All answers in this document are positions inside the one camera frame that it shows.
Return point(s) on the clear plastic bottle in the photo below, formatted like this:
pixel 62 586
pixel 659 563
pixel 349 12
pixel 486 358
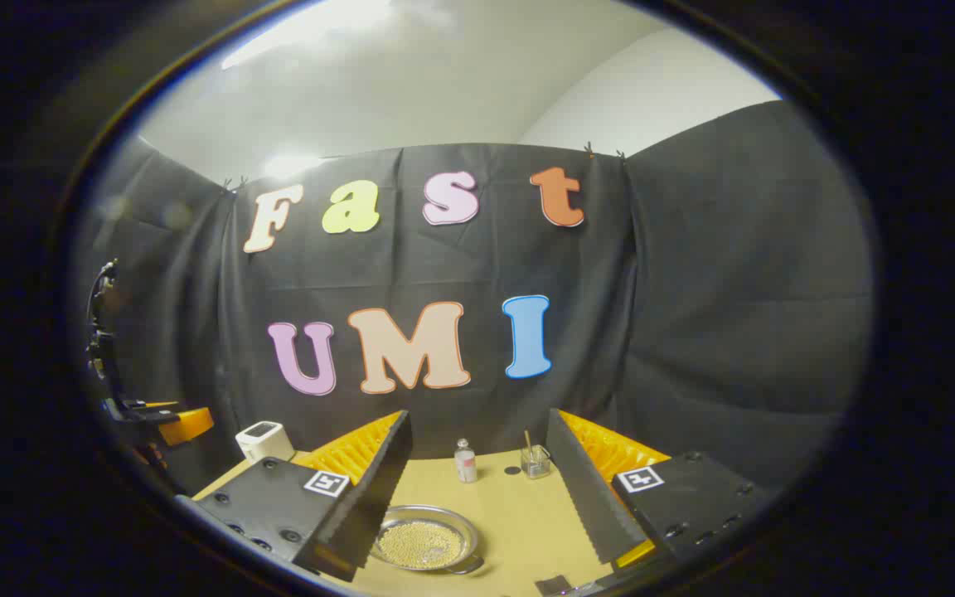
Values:
pixel 466 464

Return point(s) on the clear glass cup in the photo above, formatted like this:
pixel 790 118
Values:
pixel 536 464

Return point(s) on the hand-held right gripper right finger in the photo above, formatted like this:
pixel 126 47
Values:
pixel 585 497

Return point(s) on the stainless steel pot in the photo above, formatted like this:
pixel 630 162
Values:
pixel 465 535

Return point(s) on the white toaster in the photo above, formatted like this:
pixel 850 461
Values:
pixel 264 444

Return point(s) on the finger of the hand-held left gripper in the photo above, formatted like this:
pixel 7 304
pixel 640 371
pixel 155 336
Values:
pixel 187 424

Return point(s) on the pile of yellow soybeans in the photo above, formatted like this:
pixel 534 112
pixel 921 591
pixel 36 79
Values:
pixel 421 546

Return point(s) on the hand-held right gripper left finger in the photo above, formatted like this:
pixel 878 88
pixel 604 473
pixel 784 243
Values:
pixel 378 489

